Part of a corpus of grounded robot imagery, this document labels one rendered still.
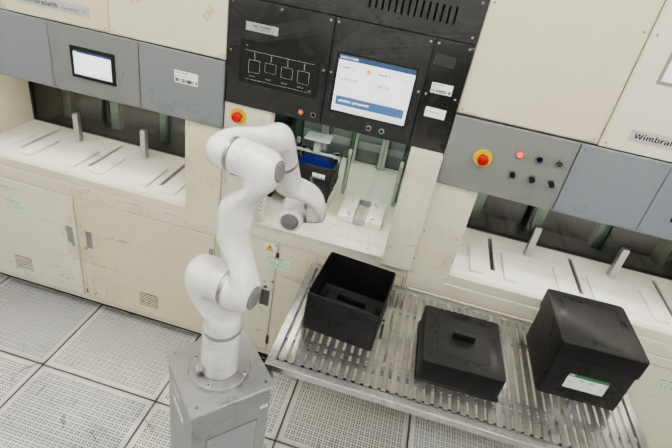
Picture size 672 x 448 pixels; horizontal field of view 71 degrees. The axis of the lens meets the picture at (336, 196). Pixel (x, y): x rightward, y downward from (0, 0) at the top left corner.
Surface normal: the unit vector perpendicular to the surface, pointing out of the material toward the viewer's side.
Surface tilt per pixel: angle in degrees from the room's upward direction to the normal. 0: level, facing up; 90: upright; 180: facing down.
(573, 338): 0
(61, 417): 0
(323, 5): 90
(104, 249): 90
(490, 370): 0
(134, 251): 90
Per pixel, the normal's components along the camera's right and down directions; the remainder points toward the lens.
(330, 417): 0.16, -0.85
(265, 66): -0.22, 0.46
